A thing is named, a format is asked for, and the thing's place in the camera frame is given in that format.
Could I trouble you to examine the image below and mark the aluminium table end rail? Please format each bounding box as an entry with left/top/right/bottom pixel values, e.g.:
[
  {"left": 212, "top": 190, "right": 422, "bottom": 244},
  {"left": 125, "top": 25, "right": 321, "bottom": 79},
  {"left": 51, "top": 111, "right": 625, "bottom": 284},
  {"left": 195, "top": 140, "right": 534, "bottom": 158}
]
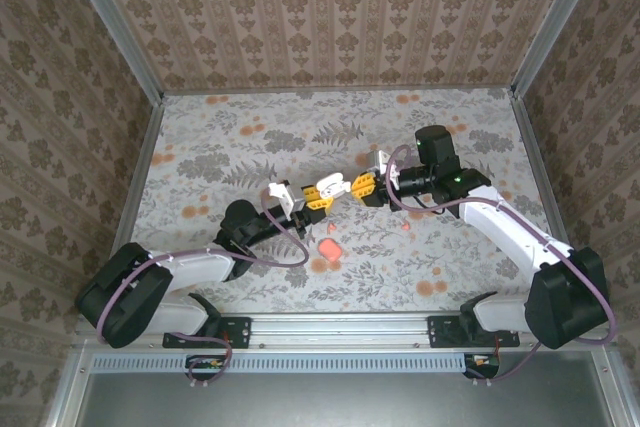
[{"left": 160, "top": 85, "right": 516, "bottom": 97}]

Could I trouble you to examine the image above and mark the grey slotted cable duct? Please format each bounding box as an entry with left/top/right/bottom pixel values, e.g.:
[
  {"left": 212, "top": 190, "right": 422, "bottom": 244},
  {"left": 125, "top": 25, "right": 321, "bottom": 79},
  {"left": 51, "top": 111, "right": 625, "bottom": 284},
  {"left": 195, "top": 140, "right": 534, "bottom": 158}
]
[{"left": 91, "top": 353, "right": 467, "bottom": 375}]

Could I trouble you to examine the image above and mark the pink earbud charging case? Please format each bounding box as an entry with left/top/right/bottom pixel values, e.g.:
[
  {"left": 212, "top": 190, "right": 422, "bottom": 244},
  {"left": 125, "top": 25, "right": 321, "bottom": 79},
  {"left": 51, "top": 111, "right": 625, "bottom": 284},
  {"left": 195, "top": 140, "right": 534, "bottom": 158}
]
[{"left": 318, "top": 239, "right": 343, "bottom": 263}]

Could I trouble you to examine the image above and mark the black control board box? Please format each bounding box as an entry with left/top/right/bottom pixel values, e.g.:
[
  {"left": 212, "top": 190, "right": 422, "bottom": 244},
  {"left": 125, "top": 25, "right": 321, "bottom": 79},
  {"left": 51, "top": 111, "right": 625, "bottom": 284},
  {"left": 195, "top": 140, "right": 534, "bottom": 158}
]
[
  {"left": 463, "top": 352, "right": 501, "bottom": 381},
  {"left": 185, "top": 354, "right": 227, "bottom": 382}
]

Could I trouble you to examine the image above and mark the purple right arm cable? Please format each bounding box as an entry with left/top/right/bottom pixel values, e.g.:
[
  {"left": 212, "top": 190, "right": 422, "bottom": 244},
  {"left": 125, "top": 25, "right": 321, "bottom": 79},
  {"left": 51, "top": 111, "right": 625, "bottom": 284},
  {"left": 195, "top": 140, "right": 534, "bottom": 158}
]
[{"left": 384, "top": 144, "right": 619, "bottom": 388}]

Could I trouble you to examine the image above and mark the aluminium corner post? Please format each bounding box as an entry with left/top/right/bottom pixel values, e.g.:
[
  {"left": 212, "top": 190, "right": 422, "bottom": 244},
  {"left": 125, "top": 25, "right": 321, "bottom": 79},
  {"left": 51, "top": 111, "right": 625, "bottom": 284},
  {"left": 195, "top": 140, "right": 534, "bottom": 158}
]
[
  {"left": 58, "top": 0, "right": 165, "bottom": 104},
  {"left": 510, "top": 0, "right": 610, "bottom": 98}
]

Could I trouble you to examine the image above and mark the white earbud charging case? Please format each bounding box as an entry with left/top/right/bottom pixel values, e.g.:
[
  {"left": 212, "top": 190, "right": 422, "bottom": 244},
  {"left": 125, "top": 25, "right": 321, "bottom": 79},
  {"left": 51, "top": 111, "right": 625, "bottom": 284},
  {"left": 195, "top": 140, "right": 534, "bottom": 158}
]
[{"left": 315, "top": 172, "right": 352, "bottom": 200}]

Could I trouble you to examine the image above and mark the aluminium frame beam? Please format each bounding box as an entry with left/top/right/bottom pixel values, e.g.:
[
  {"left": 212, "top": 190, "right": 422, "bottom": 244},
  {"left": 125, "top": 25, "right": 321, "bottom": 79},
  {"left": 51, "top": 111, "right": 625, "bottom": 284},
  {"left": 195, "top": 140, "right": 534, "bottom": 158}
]
[{"left": 72, "top": 313, "right": 619, "bottom": 351}]

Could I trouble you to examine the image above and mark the grey metal sheet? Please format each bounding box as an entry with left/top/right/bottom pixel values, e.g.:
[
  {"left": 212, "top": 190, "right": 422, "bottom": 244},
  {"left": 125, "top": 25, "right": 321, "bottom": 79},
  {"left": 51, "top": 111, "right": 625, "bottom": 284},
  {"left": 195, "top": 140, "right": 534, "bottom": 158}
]
[{"left": 79, "top": 350, "right": 619, "bottom": 427}]

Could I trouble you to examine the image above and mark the aluminium table side rail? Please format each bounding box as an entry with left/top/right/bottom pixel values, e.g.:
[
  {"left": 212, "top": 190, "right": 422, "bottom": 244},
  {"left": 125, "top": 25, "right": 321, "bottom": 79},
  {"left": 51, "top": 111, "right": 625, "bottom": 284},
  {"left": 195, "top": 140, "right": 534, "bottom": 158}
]
[
  {"left": 509, "top": 94, "right": 569, "bottom": 248},
  {"left": 102, "top": 96, "right": 165, "bottom": 288}
]

